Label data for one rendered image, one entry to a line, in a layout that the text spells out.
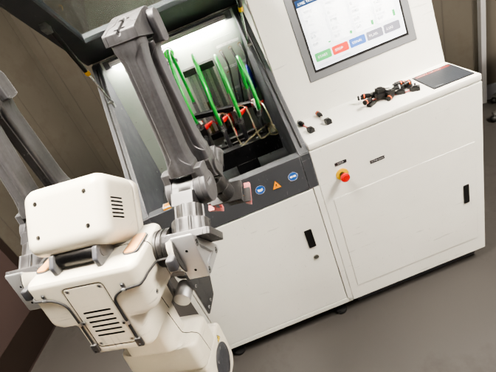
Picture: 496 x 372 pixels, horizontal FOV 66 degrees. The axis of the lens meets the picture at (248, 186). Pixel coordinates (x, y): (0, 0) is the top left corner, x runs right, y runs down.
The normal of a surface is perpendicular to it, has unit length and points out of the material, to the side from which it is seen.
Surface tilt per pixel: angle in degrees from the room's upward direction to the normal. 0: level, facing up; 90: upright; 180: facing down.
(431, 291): 0
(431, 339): 0
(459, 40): 90
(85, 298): 82
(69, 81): 90
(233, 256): 90
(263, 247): 90
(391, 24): 76
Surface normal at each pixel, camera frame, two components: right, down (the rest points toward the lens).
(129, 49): -0.13, 0.43
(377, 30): 0.10, 0.28
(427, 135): 0.18, 0.48
